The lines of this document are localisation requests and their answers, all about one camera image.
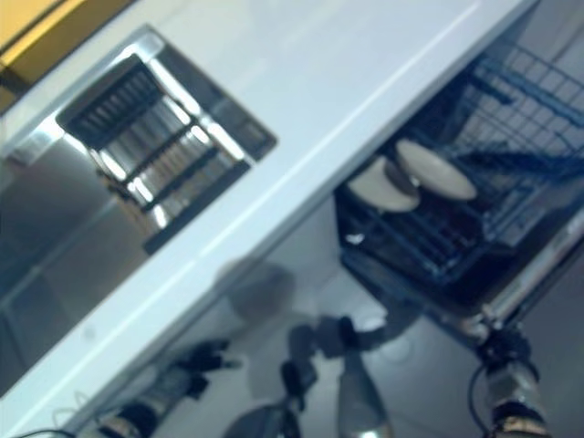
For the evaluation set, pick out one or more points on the stainless steel sink basin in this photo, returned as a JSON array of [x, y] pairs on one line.
[[45, 205]]

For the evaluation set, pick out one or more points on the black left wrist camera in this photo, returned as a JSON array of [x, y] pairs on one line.
[[197, 387]]

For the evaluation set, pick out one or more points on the black dish drying rack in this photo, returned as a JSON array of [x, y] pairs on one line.
[[159, 146]]

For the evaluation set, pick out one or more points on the dark window frame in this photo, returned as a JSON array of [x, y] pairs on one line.
[[11, 80]]

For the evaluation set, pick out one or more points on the right robot hand dark palm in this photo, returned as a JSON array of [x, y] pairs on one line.
[[502, 344]]

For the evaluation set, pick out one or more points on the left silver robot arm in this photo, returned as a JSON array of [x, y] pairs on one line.
[[150, 401]]

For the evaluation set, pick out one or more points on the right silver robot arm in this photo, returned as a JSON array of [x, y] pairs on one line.
[[518, 397]]

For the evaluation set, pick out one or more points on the left robot hand dark palm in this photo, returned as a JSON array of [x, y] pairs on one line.
[[205, 358]]

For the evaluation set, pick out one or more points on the cream ceramic plate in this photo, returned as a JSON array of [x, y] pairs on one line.
[[381, 194], [433, 171]]

